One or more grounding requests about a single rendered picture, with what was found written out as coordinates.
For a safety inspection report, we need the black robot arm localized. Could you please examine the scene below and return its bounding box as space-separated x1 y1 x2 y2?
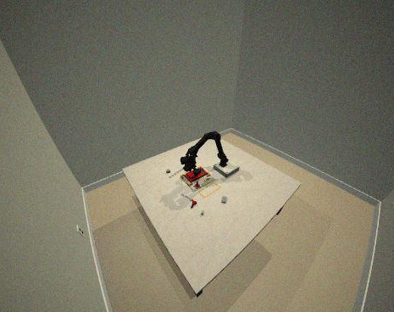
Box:
180 131 229 172

